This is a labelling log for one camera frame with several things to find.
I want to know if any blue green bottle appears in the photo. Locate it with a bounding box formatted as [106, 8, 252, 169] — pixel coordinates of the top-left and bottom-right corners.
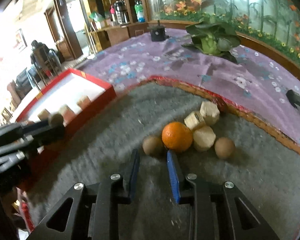
[134, 0, 146, 22]

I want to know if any pink bottle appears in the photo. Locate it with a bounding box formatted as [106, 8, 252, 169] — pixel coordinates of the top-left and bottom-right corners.
[109, 5, 117, 26]

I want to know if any brown kiwi right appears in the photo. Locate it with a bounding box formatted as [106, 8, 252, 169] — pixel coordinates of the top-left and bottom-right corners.
[215, 137, 236, 159]

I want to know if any black thermos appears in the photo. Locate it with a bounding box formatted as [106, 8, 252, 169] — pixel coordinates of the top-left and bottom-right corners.
[114, 0, 129, 24]

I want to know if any brown kiwi middle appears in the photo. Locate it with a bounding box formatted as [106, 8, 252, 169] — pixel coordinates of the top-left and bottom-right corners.
[48, 113, 64, 126]

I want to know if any red box with white inside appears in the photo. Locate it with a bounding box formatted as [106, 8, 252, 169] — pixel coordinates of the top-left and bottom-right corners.
[15, 69, 116, 147]

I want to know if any hexagonal beige block front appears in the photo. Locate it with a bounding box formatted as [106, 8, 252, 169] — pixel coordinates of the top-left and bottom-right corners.
[37, 109, 51, 121]

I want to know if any right orange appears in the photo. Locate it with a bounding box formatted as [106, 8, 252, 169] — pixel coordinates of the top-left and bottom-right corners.
[161, 122, 193, 153]

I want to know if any beige block top back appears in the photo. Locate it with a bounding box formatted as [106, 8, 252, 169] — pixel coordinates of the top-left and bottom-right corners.
[199, 101, 220, 126]

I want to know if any glass panel with flowers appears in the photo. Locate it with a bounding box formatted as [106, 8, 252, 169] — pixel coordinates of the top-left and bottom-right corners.
[147, 0, 300, 67]

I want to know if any wooden chair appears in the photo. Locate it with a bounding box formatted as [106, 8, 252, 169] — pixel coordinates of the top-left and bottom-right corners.
[35, 51, 63, 78]

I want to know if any wooden side cabinet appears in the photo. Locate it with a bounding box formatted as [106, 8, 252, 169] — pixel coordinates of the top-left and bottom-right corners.
[89, 22, 149, 52]

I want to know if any seated person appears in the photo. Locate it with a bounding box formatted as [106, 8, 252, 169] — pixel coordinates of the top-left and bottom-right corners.
[30, 40, 58, 68]

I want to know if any brown kiwi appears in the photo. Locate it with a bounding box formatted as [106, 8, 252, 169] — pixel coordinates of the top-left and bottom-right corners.
[142, 135, 164, 156]
[48, 113, 64, 126]
[215, 137, 236, 159]

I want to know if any brown kiwi left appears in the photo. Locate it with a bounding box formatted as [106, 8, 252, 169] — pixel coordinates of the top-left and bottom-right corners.
[142, 135, 164, 156]

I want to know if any purple floral tablecloth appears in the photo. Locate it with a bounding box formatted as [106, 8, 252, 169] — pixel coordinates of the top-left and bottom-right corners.
[82, 29, 300, 145]

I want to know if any black mouse-like object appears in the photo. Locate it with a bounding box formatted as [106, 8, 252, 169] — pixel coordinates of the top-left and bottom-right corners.
[286, 89, 300, 108]

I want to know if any beige block small back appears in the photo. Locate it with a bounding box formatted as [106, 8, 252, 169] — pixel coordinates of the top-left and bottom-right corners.
[184, 111, 206, 131]

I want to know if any grey felt mat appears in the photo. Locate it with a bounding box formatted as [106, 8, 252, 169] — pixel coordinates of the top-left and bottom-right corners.
[27, 83, 300, 239]

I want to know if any green leafy vegetable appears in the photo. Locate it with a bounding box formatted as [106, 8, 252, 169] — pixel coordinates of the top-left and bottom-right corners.
[182, 21, 241, 64]

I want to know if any dark red jujube back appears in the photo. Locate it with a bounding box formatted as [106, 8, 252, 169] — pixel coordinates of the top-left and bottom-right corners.
[215, 98, 229, 113]

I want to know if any black cylinder device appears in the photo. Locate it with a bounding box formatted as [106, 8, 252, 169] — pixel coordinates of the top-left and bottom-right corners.
[147, 20, 169, 42]

